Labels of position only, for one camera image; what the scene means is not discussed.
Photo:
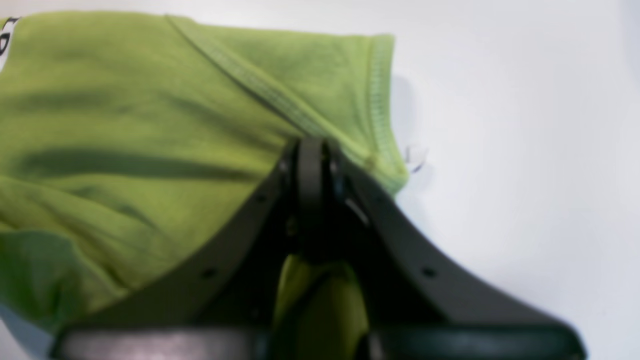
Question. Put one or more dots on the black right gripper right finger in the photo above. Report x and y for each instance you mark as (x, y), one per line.
(421, 304)

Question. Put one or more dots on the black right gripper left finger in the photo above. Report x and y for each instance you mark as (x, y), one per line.
(218, 304)

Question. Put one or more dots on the green T-shirt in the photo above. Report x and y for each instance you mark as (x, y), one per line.
(128, 140)

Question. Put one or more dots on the white label ID3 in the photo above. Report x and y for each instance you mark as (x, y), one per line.
(6, 36)

